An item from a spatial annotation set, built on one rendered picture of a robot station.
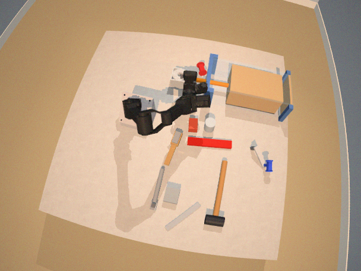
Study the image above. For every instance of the grey cylinder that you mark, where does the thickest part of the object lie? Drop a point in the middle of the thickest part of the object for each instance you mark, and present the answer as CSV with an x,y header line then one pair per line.
x,y
209,124

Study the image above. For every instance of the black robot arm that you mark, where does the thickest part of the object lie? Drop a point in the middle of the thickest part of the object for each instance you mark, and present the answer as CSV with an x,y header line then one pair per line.
x,y
186,104

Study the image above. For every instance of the black-headed mallet with wooden handle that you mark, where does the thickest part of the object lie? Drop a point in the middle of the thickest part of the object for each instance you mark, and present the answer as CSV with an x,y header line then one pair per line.
x,y
215,219

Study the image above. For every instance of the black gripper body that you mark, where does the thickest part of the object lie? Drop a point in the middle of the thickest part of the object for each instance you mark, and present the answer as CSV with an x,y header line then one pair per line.
x,y
189,77

